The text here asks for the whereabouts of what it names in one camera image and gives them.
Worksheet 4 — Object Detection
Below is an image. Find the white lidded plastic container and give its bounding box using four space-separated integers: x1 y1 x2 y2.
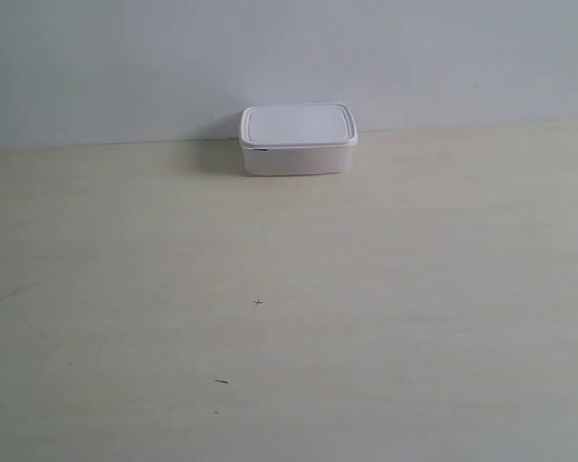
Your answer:
239 103 358 176

